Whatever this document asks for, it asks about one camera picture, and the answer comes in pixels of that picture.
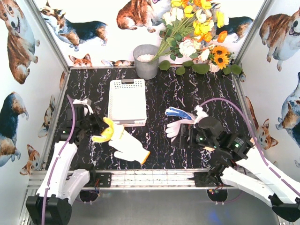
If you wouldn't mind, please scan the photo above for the yellow dotted work glove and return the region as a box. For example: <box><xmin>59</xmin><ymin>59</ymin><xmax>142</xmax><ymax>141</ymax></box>
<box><xmin>91</xmin><ymin>117</ymin><xmax>124</xmax><ymax>143</ymax></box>

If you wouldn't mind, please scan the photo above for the white knit glove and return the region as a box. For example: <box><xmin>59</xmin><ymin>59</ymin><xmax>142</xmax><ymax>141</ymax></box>
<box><xmin>165</xmin><ymin>119</ymin><xmax>194</xmax><ymax>142</ymax></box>

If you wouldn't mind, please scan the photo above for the blue dotted work glove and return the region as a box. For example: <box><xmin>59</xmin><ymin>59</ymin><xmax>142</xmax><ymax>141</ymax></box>
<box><xmin>165</xmin><ymin>106</ymin><xmax>195</xmax><ymax>121</ymax></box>

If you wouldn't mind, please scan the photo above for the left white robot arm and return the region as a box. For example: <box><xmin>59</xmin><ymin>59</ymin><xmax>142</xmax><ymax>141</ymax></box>
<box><xmin>25</xmin><ymin>100</ymin><xmax>108</xmax><ymax>225</ymax></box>

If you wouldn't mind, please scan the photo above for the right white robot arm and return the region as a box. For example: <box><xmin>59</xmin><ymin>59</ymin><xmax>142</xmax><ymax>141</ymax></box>
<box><xmin>166</xmin><ymin>117</ymin><xmax>300</xmax><ymax>222</ymax></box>

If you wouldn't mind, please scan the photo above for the white plastic storage basket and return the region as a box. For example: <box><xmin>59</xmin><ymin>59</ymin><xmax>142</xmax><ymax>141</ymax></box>
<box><xmin>108</xmin><ymin>79</ymin><xmax>147</xmax><ymax>127</ymax></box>

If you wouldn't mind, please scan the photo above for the white glove orange cuff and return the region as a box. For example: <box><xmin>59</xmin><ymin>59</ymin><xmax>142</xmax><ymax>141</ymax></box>
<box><xmin>108</xmin><ymin>130</ymin><xmax>150</xmax><ymax>164</ymax></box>

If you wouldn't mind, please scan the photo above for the sunflower pot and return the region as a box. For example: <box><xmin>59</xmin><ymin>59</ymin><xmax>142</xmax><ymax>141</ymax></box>
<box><xmin>208</xmin><ymin>45</ymin><xmax>234</xmax><ymax>73</ymax></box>

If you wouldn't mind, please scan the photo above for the grey metal bucket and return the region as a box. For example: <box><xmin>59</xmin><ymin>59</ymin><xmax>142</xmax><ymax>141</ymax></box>
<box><xmin>133</xmin><ymin>44</ymin><xmax>158</xmax><ymax>80</ymax></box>

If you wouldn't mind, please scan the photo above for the artificial flower bouquet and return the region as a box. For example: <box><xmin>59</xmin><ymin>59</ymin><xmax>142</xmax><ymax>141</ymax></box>
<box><xmin>153</xmin><ymin>0</ymin><xmax>229</xmax><ymax>61</ymax></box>

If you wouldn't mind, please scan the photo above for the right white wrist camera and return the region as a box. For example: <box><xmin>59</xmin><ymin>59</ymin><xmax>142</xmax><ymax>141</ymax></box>
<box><xmin>194</xmin><ymin>105</ymin><xmax>208</xmax><ymax>125</ymax></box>

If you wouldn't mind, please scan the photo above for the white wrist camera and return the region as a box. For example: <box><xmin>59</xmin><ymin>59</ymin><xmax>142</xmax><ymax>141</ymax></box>
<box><xmin>194</xmin><ymin>105</ymin><xmax>208</xmax><ymax>125</ymax></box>
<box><xmin>73</xmin><ymin>98</ymin><xmax>94</xmax><ymax>116</ymax></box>

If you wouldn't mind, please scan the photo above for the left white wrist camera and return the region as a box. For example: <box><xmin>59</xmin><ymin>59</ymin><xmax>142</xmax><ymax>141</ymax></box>
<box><xmin>73</xmin><ymin>98</ymin><xmax>94</xmax><ymax>116</ymax></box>

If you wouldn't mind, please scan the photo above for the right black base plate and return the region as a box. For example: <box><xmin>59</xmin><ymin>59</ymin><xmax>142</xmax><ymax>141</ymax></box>
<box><xmin>188</xmin><ymin>172</ymin><xmax>219</xmax><ymax>188</ymax></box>

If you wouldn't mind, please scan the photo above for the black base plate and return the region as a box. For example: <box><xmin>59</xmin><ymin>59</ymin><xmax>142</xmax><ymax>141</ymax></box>
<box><xmin>88</xmin><ymin>172</ymin><xmax>112</xmax><ymax>188</ymax></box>
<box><xmin>188</xmin><ymin>172</ymin><xmax>219</xmax><ymax>188</ymax></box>

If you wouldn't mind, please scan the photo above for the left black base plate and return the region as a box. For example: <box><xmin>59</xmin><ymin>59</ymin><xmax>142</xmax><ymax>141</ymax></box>
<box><xmin>88</xmin><ymin>172</ymin><xmax>112</xmax><ymax>188</ymax></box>

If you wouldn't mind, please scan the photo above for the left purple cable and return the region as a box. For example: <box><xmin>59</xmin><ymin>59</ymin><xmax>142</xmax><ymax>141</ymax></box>
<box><xmin>41</xmin><ymin>94</ymin><xmax>77</xmax><ymax>225</ymax></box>

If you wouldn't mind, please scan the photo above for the front aluminium rail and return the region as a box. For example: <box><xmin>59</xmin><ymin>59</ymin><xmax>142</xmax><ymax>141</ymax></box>
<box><xmin>27</xmin><ymin>169</ymin><xmax>249</xmax><ymax>190</ymax></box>

